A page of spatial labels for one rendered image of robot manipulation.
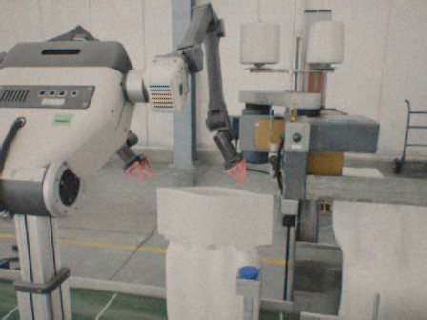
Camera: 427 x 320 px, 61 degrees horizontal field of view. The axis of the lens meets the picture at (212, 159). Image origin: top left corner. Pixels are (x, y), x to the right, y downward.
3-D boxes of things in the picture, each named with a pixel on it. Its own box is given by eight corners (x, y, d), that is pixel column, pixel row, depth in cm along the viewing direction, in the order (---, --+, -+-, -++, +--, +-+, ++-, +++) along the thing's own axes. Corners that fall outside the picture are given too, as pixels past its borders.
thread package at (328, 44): (306, 64, 140) (309, 17, 137) (304, 66, 154) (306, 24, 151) (346, 64, 138) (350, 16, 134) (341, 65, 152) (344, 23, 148)
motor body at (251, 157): (238, 164, 168) (239, 110, 163) (242, 158, 183) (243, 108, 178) (272, 166, 166) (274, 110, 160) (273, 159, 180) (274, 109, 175)
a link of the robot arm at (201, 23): (189, 1, 141) (213, -7, 138) (201, 33, 150) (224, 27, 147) (161, 61, 111) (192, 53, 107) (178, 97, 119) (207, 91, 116)
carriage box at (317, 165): (280, 186, 154) (283, 111, 148) (280, 168, 187) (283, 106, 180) (341, 190, 150) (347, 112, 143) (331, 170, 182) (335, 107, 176)
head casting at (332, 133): (281, 198, 125) (286, 111, 119) (282, 180, 149) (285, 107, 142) (375, 205, 120) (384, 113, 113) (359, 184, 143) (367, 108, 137)
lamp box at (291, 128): (284, 150, 117) (285, 123, 115) (284, 149, 121) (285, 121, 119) (308, 151, 116) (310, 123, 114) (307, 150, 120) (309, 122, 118)
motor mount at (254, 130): (237, 151, 163) (238, 114, 160) (239, 149, 169) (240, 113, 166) (303, 153, 158) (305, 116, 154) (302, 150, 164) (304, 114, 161)
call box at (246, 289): (234, 295, 118) (235, 278, 117) (237, 282, 126) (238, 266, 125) (259, 298, 117) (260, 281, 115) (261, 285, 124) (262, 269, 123)
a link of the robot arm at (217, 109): (193, 22, 144) (219, 15, 140) (199, 29, 149) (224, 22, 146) (203, 129, 137) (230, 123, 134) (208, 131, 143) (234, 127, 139)
